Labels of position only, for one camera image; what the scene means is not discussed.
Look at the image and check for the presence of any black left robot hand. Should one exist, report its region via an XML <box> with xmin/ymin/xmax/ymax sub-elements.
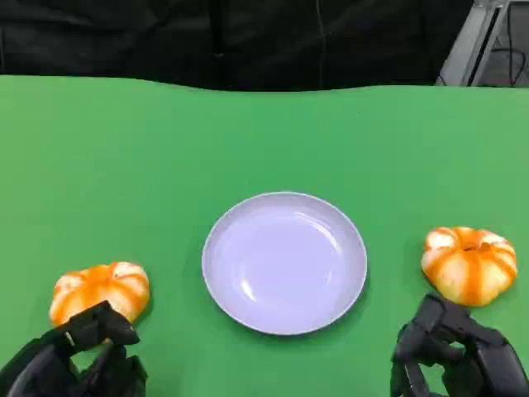
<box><xmin>0</xmin><ymin>300</ymin><xmax>149</xmax><ymax>397</ymax></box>

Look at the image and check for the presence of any lilac plate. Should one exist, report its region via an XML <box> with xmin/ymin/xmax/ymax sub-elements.
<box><xmin>201</xmin><ymin>190</ymin><xmax>368</xmax><ymax>336</ymax></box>

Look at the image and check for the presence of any black background cable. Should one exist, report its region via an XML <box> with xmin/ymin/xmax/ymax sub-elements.
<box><xmin>492</xmin><ymin>6</ymin><xmax>529</xmax><ymax>87</ymax></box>

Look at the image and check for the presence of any black backdrop curtain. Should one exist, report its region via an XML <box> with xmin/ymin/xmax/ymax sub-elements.
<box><xmin>0</xmin><ymin>0</ymin><xmax>474</xmax><ymax>93</ymax></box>

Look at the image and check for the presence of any silver metal frame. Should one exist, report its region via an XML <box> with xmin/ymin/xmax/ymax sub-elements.
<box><xmin>436</xmin><ymin>0</ymin><xmax>529</xmax><ymax>88</ymax></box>

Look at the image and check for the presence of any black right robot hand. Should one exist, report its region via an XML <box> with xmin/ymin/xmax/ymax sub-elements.
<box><xmin>390</xmin><ymin>291</ymin><xmax>529</xmax><ymax>397</ymax></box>

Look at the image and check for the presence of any green table cloth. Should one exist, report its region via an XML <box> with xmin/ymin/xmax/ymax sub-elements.
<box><xmin>0</xmin><ymin>74</ymin><xmax>529</xmax><ymax>397</ymax></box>

